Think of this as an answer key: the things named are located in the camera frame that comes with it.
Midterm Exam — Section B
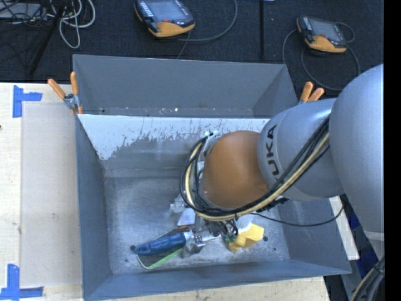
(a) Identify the clear plastic packet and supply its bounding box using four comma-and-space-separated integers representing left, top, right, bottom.
169, 198, 198, 229

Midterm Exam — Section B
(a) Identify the yellow sponge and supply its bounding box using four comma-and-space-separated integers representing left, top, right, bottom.
227, 223, 266, 252

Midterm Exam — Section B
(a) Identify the grey metal bin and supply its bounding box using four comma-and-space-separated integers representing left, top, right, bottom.
72, 54, 353, 301

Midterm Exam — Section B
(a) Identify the blue handled tool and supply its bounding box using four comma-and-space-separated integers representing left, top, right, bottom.
133, 231, 197, 257

